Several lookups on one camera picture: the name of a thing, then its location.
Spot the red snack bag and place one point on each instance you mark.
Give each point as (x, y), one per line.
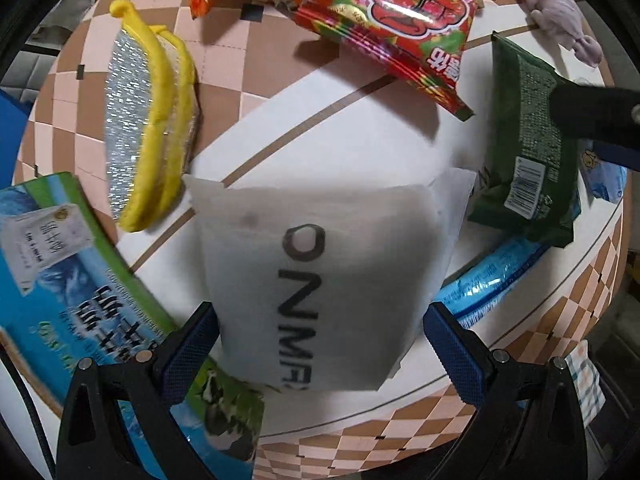
(418, 41)

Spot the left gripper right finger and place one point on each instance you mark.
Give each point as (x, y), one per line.
(527, 422)

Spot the blue green milk carton box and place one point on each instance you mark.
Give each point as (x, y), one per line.
(66, 295)

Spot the yellow silver scrubber sponge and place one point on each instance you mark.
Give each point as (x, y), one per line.
(151, 112)

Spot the dark green snack bag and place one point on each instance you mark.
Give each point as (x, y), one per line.
(531, 173)

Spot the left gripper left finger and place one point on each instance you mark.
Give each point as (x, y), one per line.
(94, 443)

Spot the light purple towel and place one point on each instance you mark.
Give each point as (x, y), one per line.
(562, 20)

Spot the blue long snack pack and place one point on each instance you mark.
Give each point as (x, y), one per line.
(477, 291)

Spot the light blue tissue pack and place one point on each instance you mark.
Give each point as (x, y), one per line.
(603, 180)

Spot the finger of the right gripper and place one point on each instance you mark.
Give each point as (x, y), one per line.
(605, 114)

